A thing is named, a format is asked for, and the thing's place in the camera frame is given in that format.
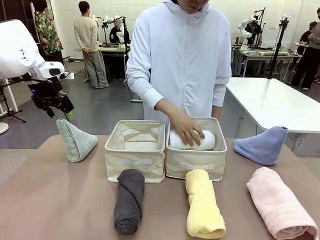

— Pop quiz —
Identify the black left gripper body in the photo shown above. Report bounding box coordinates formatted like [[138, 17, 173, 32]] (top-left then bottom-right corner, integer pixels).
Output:
[[27, 83, 75, 114]]

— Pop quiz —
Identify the green cone-folded towel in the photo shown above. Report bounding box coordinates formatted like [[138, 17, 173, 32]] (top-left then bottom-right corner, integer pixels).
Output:
[[56, 118, 99, 164]]

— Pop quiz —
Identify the dark grey towel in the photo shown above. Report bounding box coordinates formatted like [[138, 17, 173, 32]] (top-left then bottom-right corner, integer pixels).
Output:
[[113, 168, 146, 236]]

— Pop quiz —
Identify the white towel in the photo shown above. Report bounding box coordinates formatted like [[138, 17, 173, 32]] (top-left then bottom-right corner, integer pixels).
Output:
[[169, 129, 216, 151]]

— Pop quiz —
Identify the yellow towel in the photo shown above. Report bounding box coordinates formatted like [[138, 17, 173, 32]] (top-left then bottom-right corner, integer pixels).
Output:
[[184, 169, 227, 239]]

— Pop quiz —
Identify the blue cone-folded towel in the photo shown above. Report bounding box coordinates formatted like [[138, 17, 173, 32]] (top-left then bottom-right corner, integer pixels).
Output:
[[233, 126, 289, 166]]

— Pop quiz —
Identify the pink towel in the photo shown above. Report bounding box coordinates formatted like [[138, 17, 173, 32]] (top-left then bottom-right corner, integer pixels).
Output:
[[246, 166, 319, 240]]

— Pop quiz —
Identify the person's right forearm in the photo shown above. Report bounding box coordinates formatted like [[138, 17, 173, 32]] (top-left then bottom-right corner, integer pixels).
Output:
[[152, 97, 188, 123]]

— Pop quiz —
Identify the person's left forearm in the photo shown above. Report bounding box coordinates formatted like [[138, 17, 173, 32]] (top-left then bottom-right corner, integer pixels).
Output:
[[211, 84, 227, 119]]

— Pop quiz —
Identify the person's right hand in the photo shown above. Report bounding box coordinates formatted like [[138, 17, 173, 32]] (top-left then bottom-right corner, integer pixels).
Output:
[[167, 115, 206, 147]]

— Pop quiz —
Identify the low black tripod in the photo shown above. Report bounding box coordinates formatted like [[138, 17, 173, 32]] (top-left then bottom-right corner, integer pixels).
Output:
[[0, 77, 27, 124]]

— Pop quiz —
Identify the person in floral dress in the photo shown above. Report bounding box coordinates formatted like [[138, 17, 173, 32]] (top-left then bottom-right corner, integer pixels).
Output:
[[31, 0, 69, 96]]

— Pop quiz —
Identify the person in beige sweater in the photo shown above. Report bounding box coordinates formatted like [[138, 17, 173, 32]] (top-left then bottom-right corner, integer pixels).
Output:
[[73, 0, 111, 90]]

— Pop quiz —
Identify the wooden background work table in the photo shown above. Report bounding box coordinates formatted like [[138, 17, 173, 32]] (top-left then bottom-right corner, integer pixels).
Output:
[[98, 43, 129, 81]]

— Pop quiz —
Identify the beige fabric storage bin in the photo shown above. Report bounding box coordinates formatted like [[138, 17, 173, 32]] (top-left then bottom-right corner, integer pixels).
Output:
[[164, 116, 228, 183], [104, 119, 167, 184]]

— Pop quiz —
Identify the seated person in black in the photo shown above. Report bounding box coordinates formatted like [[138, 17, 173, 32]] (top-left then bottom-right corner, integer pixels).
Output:
[[109, 18, 126, 45]]

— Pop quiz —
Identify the person in white hoodie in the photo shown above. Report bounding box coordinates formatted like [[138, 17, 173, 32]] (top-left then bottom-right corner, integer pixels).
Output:
[[126, 0, 232, 124]]

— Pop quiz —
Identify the grey background work table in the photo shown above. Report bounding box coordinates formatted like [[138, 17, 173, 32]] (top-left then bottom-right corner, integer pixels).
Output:
[[231, 46, 305, 79]]

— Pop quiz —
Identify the large white table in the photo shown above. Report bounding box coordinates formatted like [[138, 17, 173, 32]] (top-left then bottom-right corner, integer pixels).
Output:
[[224, 77, 320, 134]]

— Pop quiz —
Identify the tall black tripod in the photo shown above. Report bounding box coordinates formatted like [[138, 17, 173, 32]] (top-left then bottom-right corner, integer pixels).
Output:
[[266, 14, 291, 81]]

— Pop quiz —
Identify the person in black clothes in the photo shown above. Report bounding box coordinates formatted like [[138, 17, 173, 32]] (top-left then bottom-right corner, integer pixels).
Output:
[[289, 21, 319, 91]]

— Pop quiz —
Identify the person in grey top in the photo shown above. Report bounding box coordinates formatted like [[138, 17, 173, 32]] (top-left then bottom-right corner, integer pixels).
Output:
[[308, 7, 320, 83]]

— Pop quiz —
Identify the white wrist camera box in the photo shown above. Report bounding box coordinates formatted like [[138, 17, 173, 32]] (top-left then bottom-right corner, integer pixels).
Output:
[[36, 61, 75, 81]]

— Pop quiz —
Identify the white table frame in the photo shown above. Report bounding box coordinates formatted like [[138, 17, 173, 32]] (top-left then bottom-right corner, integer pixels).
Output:
[[0, 78, 19, 114]]

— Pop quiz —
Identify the black camera stand frame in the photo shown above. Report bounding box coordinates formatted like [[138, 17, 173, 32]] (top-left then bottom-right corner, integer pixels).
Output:
[[249, 7, 267, 50]]

